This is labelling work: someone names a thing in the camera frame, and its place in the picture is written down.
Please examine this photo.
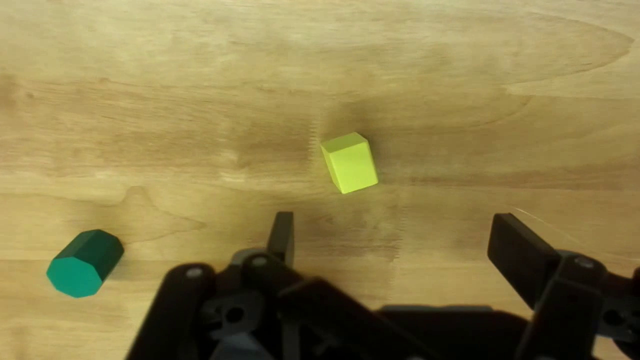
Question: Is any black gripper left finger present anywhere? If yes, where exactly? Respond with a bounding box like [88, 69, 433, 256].
[123, 210, 427, 360]

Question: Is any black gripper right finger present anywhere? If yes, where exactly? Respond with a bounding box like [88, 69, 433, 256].
[485, 213, 640, 360]

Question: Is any yellow cube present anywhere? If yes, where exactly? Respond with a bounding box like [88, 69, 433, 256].
[317, 130, 380, 197]

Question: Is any green octagonal block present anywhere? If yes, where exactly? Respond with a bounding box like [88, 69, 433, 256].
[44, 228, 126, 301]

